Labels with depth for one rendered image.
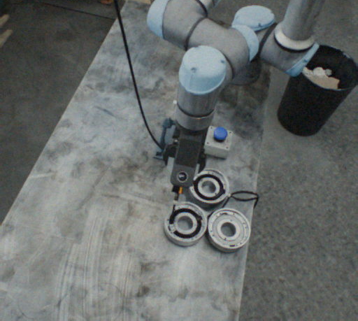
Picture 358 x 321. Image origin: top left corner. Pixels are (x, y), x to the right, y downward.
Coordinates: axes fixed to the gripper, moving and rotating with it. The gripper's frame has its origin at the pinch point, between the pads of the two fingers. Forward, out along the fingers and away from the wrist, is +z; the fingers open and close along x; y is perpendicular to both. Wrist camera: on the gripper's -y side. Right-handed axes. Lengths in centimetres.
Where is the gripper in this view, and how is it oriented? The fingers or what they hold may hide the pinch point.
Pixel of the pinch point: (181, 177)
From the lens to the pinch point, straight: 91.0
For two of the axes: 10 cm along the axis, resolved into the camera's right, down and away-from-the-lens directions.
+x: -9.7, -2.4, 0.6
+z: -0.9, 5.8, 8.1
